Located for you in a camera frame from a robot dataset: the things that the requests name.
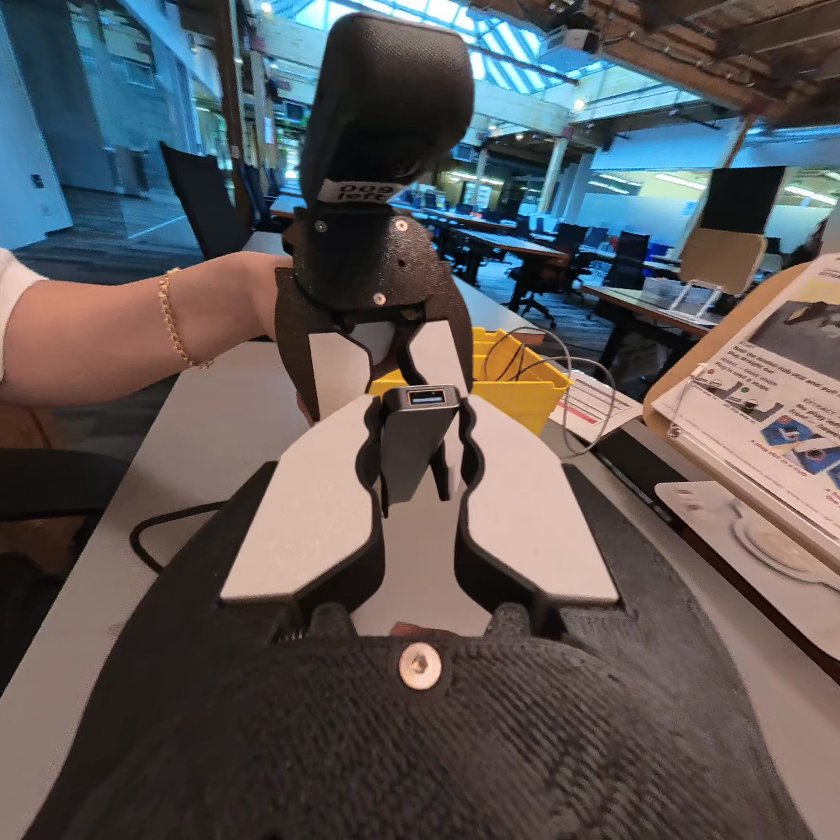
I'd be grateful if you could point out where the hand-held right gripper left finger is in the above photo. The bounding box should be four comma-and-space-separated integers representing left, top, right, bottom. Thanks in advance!
220, 392, 388, 611

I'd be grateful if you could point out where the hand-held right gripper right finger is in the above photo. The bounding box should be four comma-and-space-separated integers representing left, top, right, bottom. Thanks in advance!
453, 392, 620, 611

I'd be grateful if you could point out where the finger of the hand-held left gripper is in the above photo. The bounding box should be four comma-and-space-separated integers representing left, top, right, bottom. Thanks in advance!
407, 318, 473, 395
310, 323, 403, 421

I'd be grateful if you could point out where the yellow plastic bin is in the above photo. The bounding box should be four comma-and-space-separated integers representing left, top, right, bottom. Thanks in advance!
372, 329, 573, 437

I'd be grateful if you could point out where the thin black cable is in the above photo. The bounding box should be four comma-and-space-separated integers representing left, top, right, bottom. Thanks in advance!
129, 499, 231, 574

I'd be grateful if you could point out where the person's left forearm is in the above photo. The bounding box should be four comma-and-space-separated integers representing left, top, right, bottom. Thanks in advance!
0, 256, 217, 405

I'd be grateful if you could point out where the person's left hand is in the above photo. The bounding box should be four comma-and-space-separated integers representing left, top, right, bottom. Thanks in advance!
210, 250, 296, 355

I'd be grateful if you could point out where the printed paper sheet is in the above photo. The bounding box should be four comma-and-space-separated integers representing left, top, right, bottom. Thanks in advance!
545, 371, 644, 447

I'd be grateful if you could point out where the black mesh office chair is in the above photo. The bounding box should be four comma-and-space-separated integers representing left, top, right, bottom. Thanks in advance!
506, 224, 592, 322
604, 230, 651, 292

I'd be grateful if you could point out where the black high-back chair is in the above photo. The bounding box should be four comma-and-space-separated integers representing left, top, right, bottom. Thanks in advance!
161, 142, 253, 258

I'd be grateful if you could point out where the illustrated instruction board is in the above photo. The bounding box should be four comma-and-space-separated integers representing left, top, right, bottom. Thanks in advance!
644, 256, 840, 565

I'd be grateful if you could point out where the grey braided cable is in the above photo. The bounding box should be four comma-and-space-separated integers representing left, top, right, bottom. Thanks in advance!
519, 329, 618, 454

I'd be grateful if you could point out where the gold chain bracelet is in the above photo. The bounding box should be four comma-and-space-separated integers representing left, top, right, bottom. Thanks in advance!
158, 269, 214, 371

